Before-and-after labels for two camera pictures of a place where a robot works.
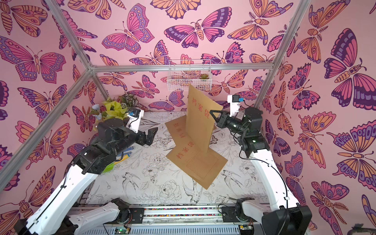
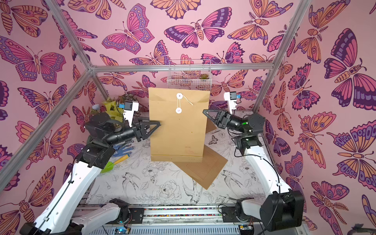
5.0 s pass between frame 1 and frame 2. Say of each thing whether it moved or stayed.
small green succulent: stayed
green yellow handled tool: stayed
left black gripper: moved
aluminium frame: stayed
